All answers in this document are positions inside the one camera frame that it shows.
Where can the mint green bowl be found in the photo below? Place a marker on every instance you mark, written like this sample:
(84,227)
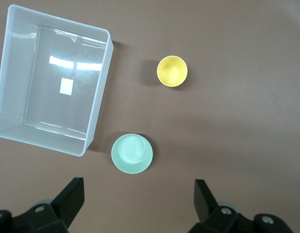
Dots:
(131,154)

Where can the white rectangular sticker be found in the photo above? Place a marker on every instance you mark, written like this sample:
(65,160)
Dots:
(66,86)

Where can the yellow plastic cup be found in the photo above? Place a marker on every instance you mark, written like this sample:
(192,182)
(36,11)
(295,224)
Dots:
(172,71)

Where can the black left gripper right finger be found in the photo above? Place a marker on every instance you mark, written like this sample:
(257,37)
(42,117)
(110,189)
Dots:
(205,206)

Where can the clear plastic bin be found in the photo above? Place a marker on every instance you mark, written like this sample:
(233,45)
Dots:
(16,72)

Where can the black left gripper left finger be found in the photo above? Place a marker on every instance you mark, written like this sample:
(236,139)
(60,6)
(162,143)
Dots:
(65,201)

